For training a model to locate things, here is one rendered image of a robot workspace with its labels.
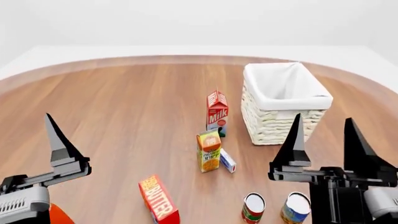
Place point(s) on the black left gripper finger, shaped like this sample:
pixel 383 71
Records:
pixel 66 161

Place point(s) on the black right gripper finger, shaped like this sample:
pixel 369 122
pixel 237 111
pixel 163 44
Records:
pixel 360 156
pixel 292 154

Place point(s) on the white woven basket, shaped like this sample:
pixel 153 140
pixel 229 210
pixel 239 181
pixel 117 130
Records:
pixel 270 126

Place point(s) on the white blue cream cheese box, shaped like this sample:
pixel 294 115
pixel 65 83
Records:
pixel 227 161

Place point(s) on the white cloth basket liner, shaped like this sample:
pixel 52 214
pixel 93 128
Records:
pixel 258 93

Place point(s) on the red yellow butter box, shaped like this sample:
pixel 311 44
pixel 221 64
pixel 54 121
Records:
pixel 158 203

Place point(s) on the blue yellow can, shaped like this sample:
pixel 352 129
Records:
pixel 295 208

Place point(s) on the red tomato can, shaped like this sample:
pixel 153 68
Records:
pixel 253 207

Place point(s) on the orange juice carton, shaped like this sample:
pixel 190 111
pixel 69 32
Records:
pixel 207 151

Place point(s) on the red white milk carton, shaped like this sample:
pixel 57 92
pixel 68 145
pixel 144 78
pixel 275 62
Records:
pixel 217 114

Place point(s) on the gray left gripper camera box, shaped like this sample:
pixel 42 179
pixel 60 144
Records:
pixel 21 200

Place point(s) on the gray gripper camera box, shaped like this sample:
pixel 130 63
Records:
pixel 21 200
pixel 384 201

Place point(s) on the gray right gripper camera box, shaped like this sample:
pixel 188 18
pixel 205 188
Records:
pixel 384 201

